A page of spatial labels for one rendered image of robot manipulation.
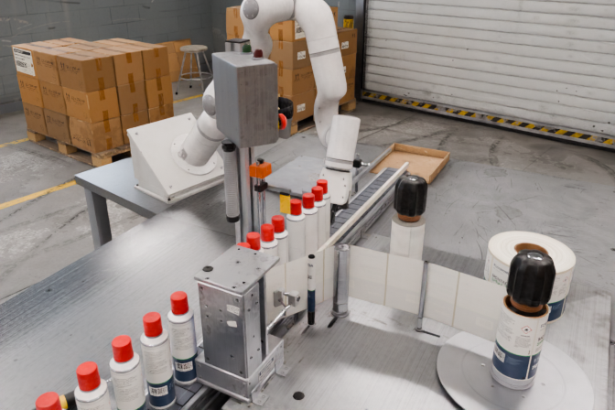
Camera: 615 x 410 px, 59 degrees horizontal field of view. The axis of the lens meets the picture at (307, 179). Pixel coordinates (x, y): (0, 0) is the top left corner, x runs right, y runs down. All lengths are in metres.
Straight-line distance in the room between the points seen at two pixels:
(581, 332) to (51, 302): 1.34
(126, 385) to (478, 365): 0.71
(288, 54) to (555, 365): 4.19
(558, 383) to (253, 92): 0.88
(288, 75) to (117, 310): 3.89
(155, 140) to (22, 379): 1.07
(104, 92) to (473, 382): 3.95
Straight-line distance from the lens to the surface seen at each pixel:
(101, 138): 4.76
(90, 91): 4.64
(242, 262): 1.09
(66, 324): 1.56
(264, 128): 1.26
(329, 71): 1.59
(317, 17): 1.59
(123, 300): 1.59
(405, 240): 1.42
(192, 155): 2.12
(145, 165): 2.14
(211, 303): 1.07
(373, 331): 1.34
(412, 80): 6.18
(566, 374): 1.33
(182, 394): 1.21
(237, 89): 1.22
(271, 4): 1.65
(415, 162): 2.45
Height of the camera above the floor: 1.72
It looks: 23 degrees down
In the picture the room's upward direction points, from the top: straight up
